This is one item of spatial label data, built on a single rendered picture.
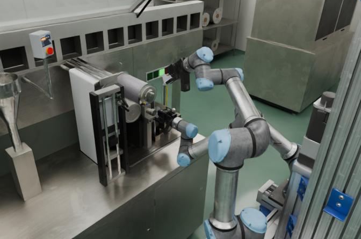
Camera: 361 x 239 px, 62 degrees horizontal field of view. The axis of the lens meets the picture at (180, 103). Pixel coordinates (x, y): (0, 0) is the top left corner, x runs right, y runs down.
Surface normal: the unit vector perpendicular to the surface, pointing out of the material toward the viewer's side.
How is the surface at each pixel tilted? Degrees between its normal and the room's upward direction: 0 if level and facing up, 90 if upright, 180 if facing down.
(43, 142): 90
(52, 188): 0
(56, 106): 90
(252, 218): 7
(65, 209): 0
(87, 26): 90
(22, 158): 90
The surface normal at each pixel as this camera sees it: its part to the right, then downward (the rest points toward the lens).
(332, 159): -0.70, 0.31
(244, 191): 0.04, -0.88
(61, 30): 0.73, 0.34
